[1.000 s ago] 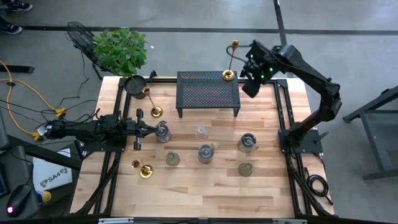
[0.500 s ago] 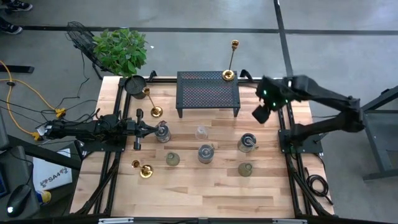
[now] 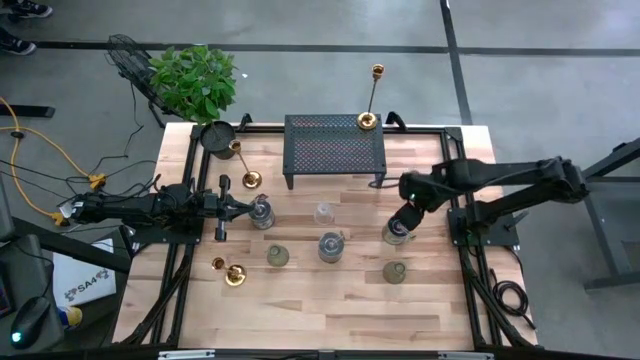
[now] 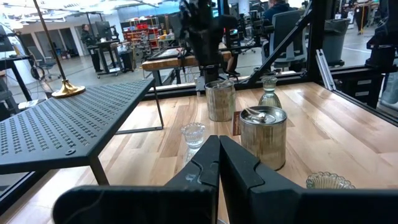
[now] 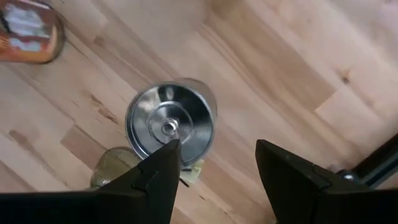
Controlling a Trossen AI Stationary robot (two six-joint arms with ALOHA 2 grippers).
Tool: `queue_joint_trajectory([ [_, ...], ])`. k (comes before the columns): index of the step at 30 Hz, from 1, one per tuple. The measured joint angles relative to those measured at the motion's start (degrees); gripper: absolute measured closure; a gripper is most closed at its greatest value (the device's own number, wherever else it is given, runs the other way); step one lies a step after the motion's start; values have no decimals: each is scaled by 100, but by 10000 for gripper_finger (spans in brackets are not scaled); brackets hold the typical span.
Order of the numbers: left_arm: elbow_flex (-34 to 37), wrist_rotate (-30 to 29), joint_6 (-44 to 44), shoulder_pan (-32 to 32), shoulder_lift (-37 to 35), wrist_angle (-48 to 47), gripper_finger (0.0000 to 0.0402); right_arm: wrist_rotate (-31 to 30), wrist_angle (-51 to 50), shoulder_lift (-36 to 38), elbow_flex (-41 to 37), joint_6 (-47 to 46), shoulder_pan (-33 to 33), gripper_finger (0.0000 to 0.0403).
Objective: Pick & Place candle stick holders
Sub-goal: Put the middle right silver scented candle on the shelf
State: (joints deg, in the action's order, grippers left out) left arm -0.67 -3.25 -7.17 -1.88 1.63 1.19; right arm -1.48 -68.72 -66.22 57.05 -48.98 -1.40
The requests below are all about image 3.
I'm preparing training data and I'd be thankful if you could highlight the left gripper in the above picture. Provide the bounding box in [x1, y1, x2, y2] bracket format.
[202, 174, 257, 242]

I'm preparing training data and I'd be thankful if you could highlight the black floor bar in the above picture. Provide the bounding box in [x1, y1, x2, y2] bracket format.
[0, 104, 56, 119]

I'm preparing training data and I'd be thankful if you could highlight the tall brass candlestick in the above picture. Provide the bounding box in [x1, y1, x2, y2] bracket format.
[228, 139, 263, 190]
[356, 63, 386, 132]

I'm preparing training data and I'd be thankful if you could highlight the black cable loop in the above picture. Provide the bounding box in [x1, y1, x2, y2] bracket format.
[368, 174, 401, 190]

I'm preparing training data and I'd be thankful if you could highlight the short brass candlestick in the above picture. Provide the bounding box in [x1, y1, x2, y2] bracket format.
[210, 256, 248, 288]

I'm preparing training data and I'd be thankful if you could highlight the silver ribbed candle jar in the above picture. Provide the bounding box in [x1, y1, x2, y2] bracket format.
[381, 219, 417, 246]
[248, 194, 276, 231]
[317, 230, 346, 264]

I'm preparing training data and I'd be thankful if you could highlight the white printed paper sheet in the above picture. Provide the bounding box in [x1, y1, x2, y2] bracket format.
[52, 238, 117, 308]

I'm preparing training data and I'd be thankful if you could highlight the black perforated metal shelf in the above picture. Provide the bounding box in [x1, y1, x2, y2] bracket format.
[282, 113, 388, 190]

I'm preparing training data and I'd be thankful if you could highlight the black desk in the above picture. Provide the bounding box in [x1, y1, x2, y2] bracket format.
[0, 214, 132, 360]

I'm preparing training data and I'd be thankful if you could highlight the silver aluminium extrusion bar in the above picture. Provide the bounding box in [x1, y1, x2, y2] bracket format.
[437, 351, 495, 360]
[158, 349, 216, 360]

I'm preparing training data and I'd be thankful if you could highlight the green leafy potted plant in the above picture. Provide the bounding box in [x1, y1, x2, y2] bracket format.
[148, 43, 239, 126]

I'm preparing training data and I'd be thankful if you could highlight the black floor fan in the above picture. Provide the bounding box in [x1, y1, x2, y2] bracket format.
[104, 33, 169, 129]

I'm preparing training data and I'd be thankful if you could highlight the black coiled cable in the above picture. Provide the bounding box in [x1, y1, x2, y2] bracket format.
[489, 269, 536, 331]

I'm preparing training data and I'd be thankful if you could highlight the black aluminium rig frame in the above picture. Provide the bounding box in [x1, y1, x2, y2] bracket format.
[112, 122, 539, 360]

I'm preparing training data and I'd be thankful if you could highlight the person's shoe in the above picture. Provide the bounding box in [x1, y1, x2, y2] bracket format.
[0, 27, 37, 56]
[7, 0, 54, 20]

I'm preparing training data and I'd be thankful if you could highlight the black metal table frame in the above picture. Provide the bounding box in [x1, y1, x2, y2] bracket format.
[582, 137, 640, 291]

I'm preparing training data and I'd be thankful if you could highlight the yellow extension cord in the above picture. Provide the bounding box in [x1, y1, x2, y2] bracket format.
[0, 97, 109, 226]

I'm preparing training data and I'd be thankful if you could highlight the grey power adapter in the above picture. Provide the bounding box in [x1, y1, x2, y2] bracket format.
[55, 199, 79, 221]

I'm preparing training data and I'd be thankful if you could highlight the black computer mouse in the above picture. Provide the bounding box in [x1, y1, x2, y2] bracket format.
[9, 295, 52, 350]

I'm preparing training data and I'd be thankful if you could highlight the green ribbed glass candle holder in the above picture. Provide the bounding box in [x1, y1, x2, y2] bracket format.
[266, 243, 291, 268]
[382, 260, 408, 285]

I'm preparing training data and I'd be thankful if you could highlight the black plant pot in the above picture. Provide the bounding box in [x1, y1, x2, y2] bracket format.
[199, 120, 238, 161]

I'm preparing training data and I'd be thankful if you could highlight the yellow and blue bottle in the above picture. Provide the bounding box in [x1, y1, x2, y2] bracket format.
[58, 305, 84, 330]

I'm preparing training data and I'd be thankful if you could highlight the black floor cable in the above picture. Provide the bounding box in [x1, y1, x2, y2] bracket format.
[92, 82, 146, 176]
[0, 158, 161, 201]

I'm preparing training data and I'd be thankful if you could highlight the clear ribbed glass candle holder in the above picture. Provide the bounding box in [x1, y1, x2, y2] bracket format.
[313, 202, 336, 226]

